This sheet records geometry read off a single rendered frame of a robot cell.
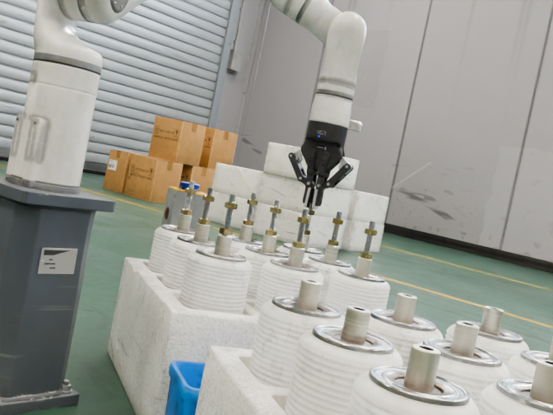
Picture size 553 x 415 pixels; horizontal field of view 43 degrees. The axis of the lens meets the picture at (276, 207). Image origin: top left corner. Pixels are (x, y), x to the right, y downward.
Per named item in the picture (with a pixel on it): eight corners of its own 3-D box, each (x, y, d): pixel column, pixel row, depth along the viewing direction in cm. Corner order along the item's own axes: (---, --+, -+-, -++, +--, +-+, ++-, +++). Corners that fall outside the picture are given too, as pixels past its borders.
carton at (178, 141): (198, 166, 516) (206, 126, 514) (175, 162, 497) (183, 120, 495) (171, 160, 534) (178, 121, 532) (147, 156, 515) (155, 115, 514)
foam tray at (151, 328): (146, 442, 94) (172, 310, 93) (106, 351, 130) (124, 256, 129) (395, 452, 109) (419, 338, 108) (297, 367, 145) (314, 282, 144)
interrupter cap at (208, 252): (223, 263, 97) (224, 258, 97) (184, 251, 102) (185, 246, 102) (256, 264, 103) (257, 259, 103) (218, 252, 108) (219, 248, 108)
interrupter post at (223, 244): (221, 259, 101) (225, 237, 101) (209, 255, 102) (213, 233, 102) (232, 259, 103) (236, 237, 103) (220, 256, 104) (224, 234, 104)
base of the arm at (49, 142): (33, 189, 93) (56, 62, 92) (-2, 179, 99) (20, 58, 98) (91, 197, 100) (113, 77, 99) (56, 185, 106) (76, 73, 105)
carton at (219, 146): (230, 172, 543) (238, 133, 542) (207, 168, 525) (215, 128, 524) (205, 166, 563) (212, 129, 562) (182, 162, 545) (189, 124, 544)
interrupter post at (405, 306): (397, 325, 78) (403, 296, 77) (387, 319, 80) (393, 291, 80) (415, 328, 78) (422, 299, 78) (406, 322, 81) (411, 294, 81)
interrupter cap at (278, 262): (275, 268, 103) (276, 263, 103) (265, 260, 110) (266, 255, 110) (323, 277, 104) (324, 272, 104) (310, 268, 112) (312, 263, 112)
